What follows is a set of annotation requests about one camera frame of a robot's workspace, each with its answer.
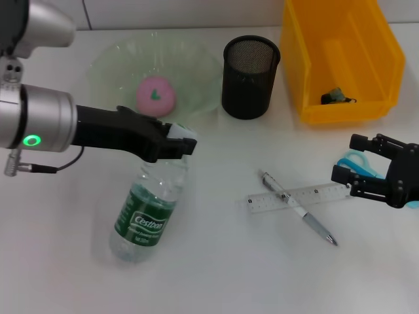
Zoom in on black mesh pen holder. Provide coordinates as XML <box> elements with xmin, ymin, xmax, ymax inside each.
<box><xmin>221</xmin><ymin>35</ymin><xmax>282</xmax><ymax>120</ymax></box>

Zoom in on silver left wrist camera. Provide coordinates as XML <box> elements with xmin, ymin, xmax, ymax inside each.
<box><xmin>0</xmin><ymin>0</ymin><xmax>77</xmax><ymax>60</ymax></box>

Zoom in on pink toy peach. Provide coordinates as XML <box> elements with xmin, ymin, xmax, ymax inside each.
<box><xmin>135</xmin><ymin>75</ymin><xmax>179</xmax><ymax>116</ymax></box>

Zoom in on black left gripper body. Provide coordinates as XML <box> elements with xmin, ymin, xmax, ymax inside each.
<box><xmin>75</xmin><ymin>103</ymin><xmax>165</xmax><ymax>164</ymax></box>

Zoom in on green glass fruit plate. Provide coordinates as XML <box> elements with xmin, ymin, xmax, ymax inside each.
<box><xmin>84</xmin><ymin>30</ymin><xmax>224</xmax><ymax>121</ymax></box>

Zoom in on clear water bottle green label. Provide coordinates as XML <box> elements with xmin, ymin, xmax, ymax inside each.
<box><xmin>109</xmin><ymin>123</ymin><xmax>199</xmax><ymax>264</ymax></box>

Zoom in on yellow plastic bin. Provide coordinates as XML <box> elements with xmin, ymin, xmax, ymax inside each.
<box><xmin>278</xmin><ymin>0</ymin><xmax>407</xmax><ymax>125</ymax></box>

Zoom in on blue scissors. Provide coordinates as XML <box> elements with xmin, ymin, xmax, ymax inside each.
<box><xmin>337</xmin><ymin>149</ymin><xmax>419</xmax><ymax>211</ymax></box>

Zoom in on clear plastic ruler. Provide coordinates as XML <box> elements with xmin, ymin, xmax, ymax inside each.
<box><xmin>247</xmin><ymin>183</ymin><xmax>354</xmax><ymax>215</ymax></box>

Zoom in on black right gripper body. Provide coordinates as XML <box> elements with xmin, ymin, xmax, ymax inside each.
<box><xmin>381</xmin><ymin>142</ymin><xmax>419</xmax><ymax>209</ymax></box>

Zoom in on white silver ballpoint pen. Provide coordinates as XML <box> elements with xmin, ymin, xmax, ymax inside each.
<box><xmin>258</xmin><ymin>169</ymin><xmax>339</xmax><ymax>247</ymax></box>

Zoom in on left gripper cable with plug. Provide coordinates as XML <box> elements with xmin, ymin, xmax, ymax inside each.
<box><xmin>3</xmin><ymin>145</ymin><xmax>86</xmax><ymax>178</ymax></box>

